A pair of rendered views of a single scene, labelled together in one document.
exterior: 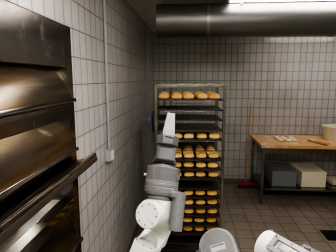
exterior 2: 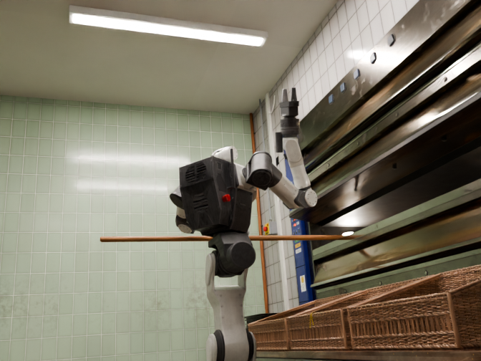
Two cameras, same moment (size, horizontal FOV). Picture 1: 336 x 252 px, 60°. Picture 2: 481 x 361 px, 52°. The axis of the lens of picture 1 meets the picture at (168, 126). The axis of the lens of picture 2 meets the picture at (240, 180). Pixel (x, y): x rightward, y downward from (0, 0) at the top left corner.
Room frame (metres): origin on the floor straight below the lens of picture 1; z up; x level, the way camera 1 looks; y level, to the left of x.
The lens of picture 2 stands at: (2.57, -1.05, 0.64)
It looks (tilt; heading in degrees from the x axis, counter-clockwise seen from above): 18 degrees up; 157
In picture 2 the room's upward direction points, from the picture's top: 4 degrees counter-clockwise
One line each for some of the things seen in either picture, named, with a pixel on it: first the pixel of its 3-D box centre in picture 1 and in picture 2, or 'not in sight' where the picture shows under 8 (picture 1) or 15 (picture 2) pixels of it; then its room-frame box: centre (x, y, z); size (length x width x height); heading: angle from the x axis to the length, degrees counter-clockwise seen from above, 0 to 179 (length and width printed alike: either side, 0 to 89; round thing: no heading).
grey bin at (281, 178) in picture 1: (279, 173); not in sight; (4.41, -1.76, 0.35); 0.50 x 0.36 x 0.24; 175
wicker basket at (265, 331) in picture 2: not in sight; (303, 321); (0.03, 0.38, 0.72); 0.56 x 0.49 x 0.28; 176
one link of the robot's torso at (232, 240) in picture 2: not in sight; (232, 253); (0.61, -0.26, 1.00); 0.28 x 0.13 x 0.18; 177
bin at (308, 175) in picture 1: (306, 174); not in sight; (4.38, -2.18, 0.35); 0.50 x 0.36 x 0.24; 177
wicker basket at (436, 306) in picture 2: not in sight; (447, 302); (1.22, 0.28, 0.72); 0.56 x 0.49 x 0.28; 177
